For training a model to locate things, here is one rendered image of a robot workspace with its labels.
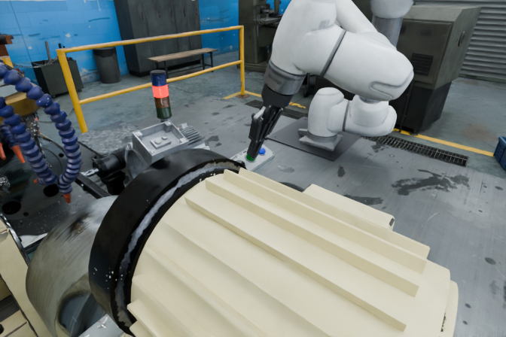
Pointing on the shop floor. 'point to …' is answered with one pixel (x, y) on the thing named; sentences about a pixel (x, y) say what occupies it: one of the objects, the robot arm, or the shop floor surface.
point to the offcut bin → (56, 75)
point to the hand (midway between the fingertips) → (254, 146)
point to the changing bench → (183, 56)
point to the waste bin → (108, 65)
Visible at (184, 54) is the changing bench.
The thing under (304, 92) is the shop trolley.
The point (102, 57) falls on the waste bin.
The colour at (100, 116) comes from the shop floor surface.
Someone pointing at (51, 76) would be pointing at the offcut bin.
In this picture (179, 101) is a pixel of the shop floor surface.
